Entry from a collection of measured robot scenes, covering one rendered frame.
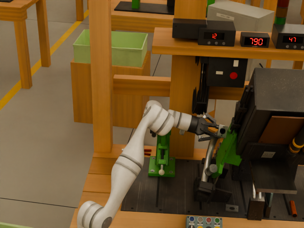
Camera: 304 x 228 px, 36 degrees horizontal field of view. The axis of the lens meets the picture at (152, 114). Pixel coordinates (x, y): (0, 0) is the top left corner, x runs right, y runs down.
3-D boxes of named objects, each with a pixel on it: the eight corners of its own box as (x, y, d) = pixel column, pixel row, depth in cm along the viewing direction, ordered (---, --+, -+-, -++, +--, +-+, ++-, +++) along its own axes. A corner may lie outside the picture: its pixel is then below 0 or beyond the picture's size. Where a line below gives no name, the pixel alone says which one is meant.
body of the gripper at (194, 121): (187, 130, 200) (207, 135, 201) (191, 111, 203) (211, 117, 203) (183, 133, 208) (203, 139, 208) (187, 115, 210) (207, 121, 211)
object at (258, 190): (296, 196, 184) (297, 190, 183) (255, 194, 185) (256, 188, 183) (278, 143, 218) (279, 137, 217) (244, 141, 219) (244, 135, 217)
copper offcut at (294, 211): (288, 203, 211) (289, 200, 210) (293, 204, 211) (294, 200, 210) (291, 217, 203) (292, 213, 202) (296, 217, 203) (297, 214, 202)
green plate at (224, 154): (234, 177, 203) (253, 138, 192) (216, 171, 202) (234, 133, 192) (232, 162, 213) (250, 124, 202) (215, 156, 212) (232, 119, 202)
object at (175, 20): (206, 40, 205) (207, 24, 201) (171, 38, 205) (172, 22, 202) (205, 34, 211) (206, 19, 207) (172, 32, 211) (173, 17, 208)
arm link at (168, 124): (169, 112, 195) (153, 101, 194) (179, 120, 169) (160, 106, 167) (157, 130, 195) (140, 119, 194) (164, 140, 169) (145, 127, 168)
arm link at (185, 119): (187, 117, 214) (174, 113, 213) (193, 111, 203) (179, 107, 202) (182, 135, 211) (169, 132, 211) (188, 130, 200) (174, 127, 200)
